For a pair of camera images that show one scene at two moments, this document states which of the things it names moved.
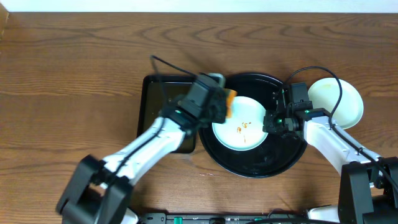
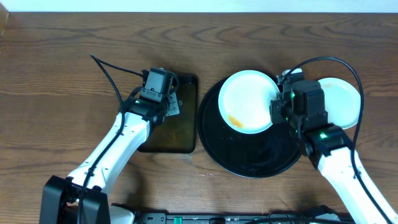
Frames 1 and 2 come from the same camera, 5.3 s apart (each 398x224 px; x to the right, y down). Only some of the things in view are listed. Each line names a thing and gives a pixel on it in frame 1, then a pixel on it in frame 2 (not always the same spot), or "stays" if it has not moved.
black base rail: [225, 218] stays
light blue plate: [324, 92] stays
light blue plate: [244, 130] to [244, 101]
